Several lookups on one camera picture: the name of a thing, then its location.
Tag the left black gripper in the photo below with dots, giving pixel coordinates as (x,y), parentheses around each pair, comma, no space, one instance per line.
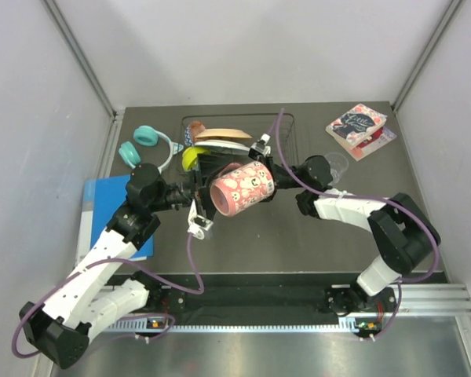
(209,166)

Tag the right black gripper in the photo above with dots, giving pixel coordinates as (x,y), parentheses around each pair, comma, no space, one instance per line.
(271,166)

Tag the pink floral mug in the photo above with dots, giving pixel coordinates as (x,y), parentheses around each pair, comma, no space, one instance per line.
(241,188)

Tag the lime green bowl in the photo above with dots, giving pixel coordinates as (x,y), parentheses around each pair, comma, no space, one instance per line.
(190,157)

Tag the white watermelon plate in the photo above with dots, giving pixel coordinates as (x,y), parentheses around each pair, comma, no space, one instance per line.
(222,144)

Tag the beige bird plate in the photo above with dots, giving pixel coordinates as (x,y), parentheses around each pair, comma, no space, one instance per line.
(222,134)

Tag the black wire dish rack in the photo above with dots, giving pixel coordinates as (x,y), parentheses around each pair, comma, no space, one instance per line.
(254,124)

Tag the blue white patterned bowl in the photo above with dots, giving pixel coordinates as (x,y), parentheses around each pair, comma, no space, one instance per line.
(189,138)

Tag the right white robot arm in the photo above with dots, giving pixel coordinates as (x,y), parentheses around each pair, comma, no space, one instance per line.
(402,233)

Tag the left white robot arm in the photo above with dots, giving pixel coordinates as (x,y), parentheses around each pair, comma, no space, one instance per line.
(107,285)

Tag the clear plastic cup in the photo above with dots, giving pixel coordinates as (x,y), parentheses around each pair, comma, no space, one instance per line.
(338,165)

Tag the teal cat-ear headphones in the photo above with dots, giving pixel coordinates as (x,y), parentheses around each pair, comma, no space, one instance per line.
(147,136)

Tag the floral cover book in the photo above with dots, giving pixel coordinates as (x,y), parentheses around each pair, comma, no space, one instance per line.
(356,126)

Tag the blue folder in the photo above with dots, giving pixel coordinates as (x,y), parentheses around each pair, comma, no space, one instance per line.
(101,199)

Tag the lower pink book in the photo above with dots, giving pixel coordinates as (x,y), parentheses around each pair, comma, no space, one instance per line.
(378,140)

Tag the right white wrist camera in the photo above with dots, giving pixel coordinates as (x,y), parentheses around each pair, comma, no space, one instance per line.
(260,148)

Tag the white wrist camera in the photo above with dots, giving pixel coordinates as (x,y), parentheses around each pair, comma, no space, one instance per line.
(198,226)
(260,148)

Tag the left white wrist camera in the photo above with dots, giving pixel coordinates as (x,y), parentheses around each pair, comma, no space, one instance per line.
(198,226)

